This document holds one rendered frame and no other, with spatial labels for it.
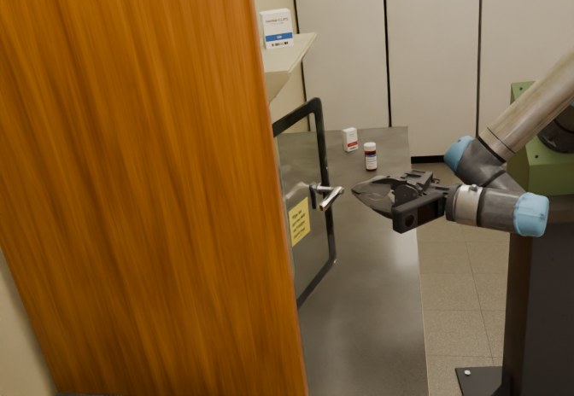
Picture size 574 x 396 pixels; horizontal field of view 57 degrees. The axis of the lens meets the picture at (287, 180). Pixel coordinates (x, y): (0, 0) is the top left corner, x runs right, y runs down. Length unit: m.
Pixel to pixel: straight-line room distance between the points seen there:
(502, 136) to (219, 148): 0.59
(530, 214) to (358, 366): 0.41
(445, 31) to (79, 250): 3.31
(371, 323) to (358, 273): 0.18
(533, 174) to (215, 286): 1.03
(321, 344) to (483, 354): 1.46
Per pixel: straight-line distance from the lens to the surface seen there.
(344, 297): 1.23
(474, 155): 1.13
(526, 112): 1.12
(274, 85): 0.79
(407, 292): 1.24
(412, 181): 1.08
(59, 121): 0.85
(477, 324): 2.65
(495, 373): 2.42
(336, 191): 1.09
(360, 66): 3.97
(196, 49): 0.73
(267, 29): 0.96
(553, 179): 1.66
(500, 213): 1.01
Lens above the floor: 1.68
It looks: 24 degrees down
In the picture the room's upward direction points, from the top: 8 degrees counter-clockwise
